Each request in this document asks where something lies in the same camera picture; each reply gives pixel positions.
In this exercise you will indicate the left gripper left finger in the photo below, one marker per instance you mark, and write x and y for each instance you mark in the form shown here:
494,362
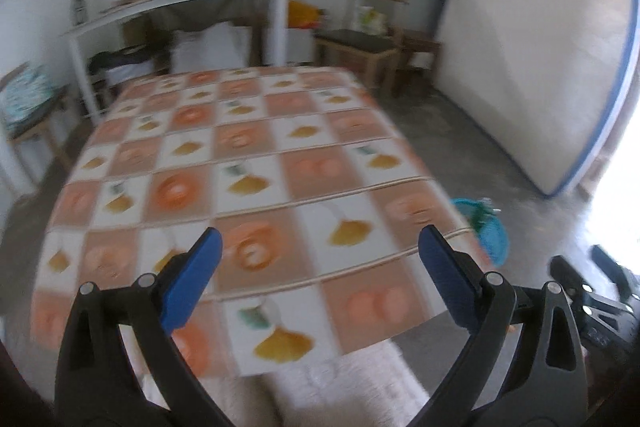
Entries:
95,384

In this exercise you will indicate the white leaning mattress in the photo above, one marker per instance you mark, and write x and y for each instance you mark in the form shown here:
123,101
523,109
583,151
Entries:
546,79

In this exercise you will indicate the white pillow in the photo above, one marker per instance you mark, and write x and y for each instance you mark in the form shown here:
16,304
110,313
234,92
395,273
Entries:
222,46

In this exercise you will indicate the checkered ginkgo tablecloth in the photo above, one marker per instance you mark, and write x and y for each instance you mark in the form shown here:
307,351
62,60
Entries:
318,197

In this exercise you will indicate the yellow bag under table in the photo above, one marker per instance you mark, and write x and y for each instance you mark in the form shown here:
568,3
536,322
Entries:
302,15

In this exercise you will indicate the wooden chair with cushion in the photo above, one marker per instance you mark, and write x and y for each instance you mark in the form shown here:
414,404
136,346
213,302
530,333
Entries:
38,126

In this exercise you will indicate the floral blue cushion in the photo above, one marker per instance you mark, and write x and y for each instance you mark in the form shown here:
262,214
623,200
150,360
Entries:
24,94

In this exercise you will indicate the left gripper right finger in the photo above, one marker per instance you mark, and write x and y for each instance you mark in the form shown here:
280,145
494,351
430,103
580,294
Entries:
546,383

